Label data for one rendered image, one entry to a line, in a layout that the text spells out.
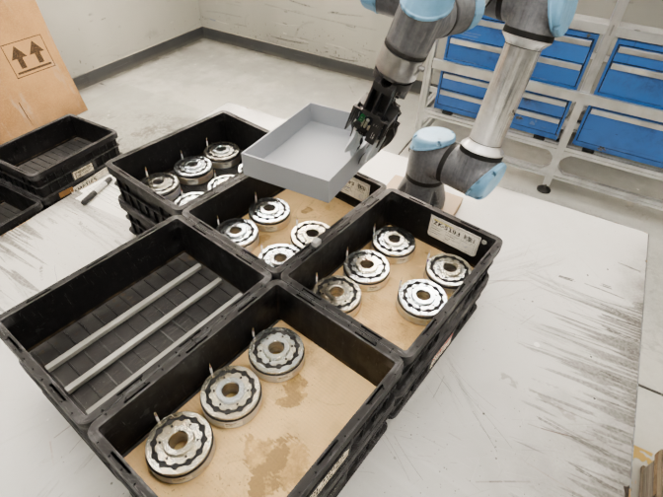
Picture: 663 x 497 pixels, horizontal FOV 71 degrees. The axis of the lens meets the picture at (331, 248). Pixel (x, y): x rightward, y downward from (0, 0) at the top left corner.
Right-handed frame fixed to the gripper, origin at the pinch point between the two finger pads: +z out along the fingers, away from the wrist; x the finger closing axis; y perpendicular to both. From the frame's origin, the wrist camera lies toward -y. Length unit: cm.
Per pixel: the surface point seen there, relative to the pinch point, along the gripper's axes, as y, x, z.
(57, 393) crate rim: 62, -18, 22
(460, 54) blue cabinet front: -188, -3, 46
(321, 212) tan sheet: -7.5, -4.4, 27.1
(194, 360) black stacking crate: 47, -4, 19
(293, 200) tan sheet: -8.5, -12.8, 29.7
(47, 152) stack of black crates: -28, -129, 101
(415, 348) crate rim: 29.2, 27.2, 7.0
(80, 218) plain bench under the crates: 14, -66, 59
